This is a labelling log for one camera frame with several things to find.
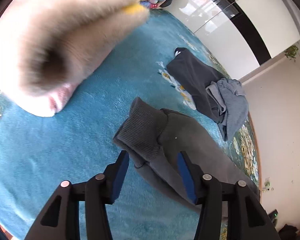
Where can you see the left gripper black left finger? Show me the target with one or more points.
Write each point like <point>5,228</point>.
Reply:
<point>59,218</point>

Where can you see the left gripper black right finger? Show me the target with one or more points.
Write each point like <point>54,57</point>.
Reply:
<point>247,219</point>

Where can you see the teal floral bed cover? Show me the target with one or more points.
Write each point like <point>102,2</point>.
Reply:
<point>36,153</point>

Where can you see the light blue-grey garment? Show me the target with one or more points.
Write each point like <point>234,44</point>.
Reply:
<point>232,105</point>

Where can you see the dark charcoal fleece garment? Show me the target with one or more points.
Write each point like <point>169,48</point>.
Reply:
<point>195,76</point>

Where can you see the green potted plant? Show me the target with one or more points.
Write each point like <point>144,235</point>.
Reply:
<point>292,53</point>

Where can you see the white black wardrobe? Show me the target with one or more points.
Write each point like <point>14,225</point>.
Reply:
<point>241,34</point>

